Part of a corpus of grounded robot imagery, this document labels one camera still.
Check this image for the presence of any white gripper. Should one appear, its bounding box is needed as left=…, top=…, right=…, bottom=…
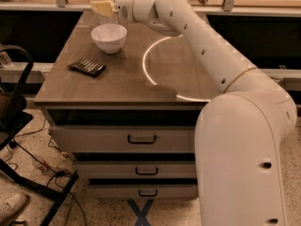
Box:
left=90, top=0, right=138, bottom=23

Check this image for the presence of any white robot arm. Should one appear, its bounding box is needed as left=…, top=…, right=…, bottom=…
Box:
left=91, top=0, right=297, bottom=226

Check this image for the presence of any white ceramic bowl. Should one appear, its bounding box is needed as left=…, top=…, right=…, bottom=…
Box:
left=91, top=24, right=127, bottom=54

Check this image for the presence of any dark chocolate bar packet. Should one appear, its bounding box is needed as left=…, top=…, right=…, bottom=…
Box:
left=68, top=58, right=106, bottom=78

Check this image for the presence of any grey drawer cabinet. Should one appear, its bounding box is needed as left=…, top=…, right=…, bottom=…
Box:
left=35, top=14, right=218, bottom=187

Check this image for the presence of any top grey drawer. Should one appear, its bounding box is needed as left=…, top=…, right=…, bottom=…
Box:
left=50, top=126, right=194, bottom=153

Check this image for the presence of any grey drawer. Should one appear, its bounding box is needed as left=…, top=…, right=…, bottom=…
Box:
left=87, top=185, right=198, bottom=199
left=73, top=161, right=197, bottom=179
left=50, top=126, right=194, bottom=153

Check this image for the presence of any middle grey drawer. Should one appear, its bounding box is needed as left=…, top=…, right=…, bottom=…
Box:
left=73, top=161, right=197, bottom=179

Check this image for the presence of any bottom grey drawer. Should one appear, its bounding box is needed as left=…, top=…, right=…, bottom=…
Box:
left=87, top=185, right=198, bottom=199

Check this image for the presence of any white sneaker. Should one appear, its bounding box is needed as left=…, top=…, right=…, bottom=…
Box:
left=0, top=193, right=26, bottom=223

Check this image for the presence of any metal shelf rail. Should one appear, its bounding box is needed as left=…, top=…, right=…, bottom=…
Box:
left=0, top=0, right=301, bottom=17

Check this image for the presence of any black metal chair frame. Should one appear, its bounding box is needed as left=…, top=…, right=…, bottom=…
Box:
left=0, top=44, right=80, bottom=226

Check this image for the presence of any black floor cable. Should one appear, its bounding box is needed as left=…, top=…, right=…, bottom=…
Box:
left=6, top=120, right=87, bottom=226

